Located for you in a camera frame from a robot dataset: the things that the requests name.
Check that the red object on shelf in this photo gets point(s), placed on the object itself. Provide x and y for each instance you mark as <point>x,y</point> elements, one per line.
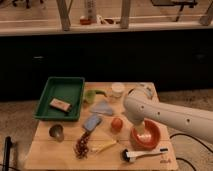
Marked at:
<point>84,21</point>

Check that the black white brush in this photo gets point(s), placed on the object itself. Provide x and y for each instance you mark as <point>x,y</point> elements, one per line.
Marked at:
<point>131,156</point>

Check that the brown sponge block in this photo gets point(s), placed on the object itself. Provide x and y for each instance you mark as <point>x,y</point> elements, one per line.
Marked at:
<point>61,105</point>

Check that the green plastic tray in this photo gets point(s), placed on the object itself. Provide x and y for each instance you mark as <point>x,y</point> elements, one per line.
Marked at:
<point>67,89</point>

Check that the orange red bowl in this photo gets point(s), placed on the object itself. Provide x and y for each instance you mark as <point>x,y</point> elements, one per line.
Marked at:
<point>154,130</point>

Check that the black stand left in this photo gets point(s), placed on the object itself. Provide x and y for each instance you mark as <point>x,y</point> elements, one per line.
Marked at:
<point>6,156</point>

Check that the yellow banana toy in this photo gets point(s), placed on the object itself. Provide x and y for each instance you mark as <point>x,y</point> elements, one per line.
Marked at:
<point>103,146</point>

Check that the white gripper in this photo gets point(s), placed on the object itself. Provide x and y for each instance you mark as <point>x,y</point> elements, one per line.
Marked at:
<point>140,133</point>

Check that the red brown grapes bunch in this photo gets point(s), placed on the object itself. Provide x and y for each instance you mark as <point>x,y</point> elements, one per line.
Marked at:
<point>81,148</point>

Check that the grey cloth piece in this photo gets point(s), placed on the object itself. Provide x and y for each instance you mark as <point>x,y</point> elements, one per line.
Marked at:
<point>102,108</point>

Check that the red apple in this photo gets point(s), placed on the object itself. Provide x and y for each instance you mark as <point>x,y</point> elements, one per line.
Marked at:
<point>117,124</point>

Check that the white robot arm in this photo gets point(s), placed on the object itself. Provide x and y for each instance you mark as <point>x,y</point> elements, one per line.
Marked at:
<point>196,122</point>

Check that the white plastic cup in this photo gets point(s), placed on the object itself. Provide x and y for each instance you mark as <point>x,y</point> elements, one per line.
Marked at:
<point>117,89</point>

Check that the metal cup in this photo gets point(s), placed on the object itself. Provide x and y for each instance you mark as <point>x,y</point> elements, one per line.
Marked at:
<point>56,132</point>

